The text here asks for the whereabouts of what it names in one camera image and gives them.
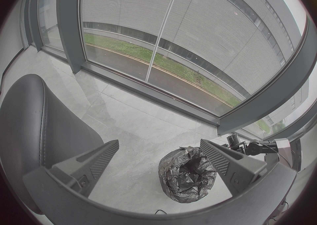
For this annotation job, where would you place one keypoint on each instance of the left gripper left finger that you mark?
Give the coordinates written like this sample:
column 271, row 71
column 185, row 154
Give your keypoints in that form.
column 81, row 169

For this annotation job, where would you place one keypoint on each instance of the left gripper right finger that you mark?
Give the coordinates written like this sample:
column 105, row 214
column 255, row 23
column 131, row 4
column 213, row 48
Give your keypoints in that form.
column 237, row 169

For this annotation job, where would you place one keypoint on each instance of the black plastic bag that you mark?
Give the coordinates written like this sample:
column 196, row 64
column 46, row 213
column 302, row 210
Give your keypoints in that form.
column 183, row 177

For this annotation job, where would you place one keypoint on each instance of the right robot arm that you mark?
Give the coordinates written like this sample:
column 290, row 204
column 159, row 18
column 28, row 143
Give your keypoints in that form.
column 255, row 147

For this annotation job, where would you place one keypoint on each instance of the dark grey round chair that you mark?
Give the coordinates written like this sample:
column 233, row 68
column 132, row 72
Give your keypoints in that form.
column 37, row 124

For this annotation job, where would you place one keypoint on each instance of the window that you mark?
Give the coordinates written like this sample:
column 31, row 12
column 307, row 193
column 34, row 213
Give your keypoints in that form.
column 69, row 20

